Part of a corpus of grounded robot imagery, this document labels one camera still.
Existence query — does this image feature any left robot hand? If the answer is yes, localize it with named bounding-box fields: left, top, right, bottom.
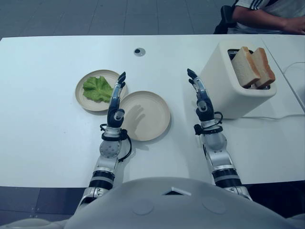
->
left=106, top=71, right=127, bottom=129

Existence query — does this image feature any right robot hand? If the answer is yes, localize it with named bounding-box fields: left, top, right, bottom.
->
left=187, top=68, right=215, bottom=123

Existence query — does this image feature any cream toaster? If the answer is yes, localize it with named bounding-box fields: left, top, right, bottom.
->
left=199, top=41, right=278, bottom=120

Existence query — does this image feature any cream plate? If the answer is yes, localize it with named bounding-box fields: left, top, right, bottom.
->
left=75, top=69, right=129, bottom=112
left=119, top=90, right=172, bottom=142

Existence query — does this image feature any green lettuce leaf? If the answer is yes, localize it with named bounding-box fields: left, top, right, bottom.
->
left=82, top=75, right=114, bottom=104

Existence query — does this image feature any bread slice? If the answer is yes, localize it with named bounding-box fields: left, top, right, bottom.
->
left=231, top=46, right=262, bottom=87
left=250, top=47, right=276, bottom=89

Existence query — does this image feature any black chair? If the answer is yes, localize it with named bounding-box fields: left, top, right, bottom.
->
left=213, top=5, right=236, bottom=35

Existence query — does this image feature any robot body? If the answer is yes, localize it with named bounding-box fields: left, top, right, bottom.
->
left=63, top=176, right=286, bottom=229

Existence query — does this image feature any person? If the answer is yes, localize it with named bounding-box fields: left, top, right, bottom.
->
left=227, top=0, right=305, bottom=35

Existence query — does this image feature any black cable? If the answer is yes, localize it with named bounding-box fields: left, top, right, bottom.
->
left=99, top=123, right=132, bottom=163
left=193, top=111, right=224, bottom=135

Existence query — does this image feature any white cord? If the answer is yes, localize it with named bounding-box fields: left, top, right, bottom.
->
left=243, top=61, right=305, bottom=120

